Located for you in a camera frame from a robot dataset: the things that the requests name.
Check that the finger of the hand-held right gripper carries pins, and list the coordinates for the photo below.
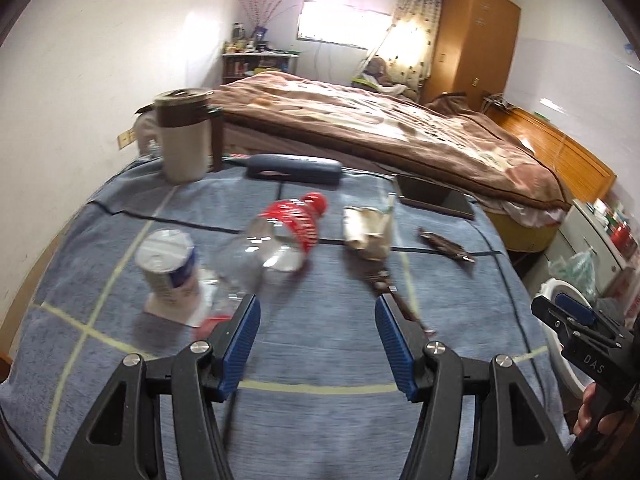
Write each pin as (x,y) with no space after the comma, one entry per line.
(547,312)
(575,307)

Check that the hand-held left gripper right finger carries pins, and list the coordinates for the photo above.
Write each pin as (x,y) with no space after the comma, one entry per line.
(395,350)

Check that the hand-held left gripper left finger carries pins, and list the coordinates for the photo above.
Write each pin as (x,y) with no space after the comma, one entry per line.
(240,350)

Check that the white round waste bin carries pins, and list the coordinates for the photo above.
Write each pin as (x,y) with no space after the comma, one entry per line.
(565,375)

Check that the clear plastic wrapper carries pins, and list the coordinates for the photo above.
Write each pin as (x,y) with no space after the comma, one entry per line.
(210,305)

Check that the dark key bunch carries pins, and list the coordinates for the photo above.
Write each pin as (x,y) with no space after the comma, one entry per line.
(382,280)

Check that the white yogurt cup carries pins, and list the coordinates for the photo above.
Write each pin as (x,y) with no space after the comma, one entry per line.
(167,270)

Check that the clear bottle with red label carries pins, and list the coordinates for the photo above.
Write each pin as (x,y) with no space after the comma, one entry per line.
(275,245)

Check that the brown snack wrapper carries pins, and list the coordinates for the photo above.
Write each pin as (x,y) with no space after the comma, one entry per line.
(445,245)

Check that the beige paper bag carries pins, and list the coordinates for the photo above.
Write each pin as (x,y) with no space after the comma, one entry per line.
(367,232)

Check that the person's right hand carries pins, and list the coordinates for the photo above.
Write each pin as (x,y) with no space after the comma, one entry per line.
(592,410)

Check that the green plastic bag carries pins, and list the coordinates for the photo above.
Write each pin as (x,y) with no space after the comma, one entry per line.
(572,270)

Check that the white nightstand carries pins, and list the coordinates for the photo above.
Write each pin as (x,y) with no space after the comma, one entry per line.
(595,240)

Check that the red jar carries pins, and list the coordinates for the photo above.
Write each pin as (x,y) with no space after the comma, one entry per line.
(622,240)

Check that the wooden bed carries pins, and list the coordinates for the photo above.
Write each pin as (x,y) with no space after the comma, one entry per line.
(560,160)

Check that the black smartphone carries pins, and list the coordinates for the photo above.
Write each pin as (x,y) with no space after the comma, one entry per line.
(432,197)

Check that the black glasses case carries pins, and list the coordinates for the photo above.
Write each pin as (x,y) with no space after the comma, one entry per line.
(295,169)

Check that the power strip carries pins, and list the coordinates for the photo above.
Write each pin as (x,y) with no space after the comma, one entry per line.
(497,102)

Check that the brown and cream mug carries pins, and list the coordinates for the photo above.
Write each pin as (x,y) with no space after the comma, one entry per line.
(182,140)

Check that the brown blanket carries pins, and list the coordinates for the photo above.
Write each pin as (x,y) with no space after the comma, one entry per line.
(375,120)

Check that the teddy bear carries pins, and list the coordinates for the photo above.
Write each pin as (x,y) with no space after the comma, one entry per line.
(380,72)

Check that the wooden wardrobe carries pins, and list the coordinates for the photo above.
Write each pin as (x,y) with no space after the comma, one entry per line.
(472,35)

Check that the cluttered shelf desk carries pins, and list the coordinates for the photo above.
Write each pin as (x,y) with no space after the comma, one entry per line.
(260,62)

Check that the patterned curtain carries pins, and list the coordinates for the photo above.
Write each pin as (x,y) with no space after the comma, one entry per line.
(415,30)

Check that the window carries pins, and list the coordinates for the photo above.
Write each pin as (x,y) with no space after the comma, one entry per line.
(340,25)

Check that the decorative branches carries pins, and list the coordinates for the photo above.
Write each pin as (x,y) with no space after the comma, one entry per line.
(260,12)

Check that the beige wall socket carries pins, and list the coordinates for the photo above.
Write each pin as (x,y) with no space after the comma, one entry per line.
(126,139)

